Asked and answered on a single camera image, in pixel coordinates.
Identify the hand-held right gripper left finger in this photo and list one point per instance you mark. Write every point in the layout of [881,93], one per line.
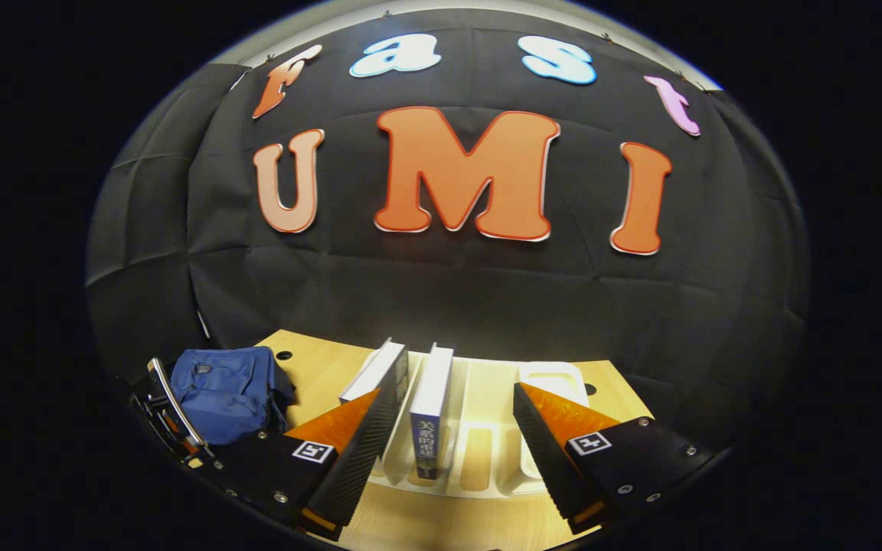
[357,467]

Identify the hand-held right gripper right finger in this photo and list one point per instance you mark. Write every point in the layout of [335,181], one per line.
[548,459]

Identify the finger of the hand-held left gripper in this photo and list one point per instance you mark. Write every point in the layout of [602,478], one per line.
[181,417]
[151,421]

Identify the blue schoolbag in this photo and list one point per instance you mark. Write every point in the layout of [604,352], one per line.
[227,390]

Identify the white bookshelf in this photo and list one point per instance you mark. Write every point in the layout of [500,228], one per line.
[479,405]

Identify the dark-spined book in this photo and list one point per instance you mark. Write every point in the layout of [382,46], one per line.
[368,375]

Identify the blue-spined book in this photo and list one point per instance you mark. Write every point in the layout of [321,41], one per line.
[429,398]

